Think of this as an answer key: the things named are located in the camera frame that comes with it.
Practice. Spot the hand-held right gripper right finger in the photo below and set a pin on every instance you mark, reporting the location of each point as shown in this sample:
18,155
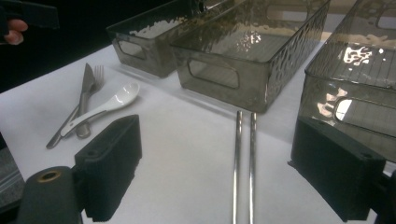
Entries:
336,168

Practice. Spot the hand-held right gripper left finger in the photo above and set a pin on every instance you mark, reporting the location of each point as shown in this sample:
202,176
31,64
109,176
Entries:
109,168

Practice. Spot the white ceramic spoon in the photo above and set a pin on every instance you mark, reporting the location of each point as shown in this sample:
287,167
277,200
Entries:
124,95

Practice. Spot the smoky transparent plastic bin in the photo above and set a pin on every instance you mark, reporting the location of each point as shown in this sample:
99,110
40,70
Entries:
358,90
249,90
155,59

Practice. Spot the metal table knife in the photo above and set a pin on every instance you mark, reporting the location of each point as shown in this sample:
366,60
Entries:
87,81

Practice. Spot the metal fork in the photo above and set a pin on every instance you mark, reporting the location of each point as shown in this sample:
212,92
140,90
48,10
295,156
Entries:
99,77

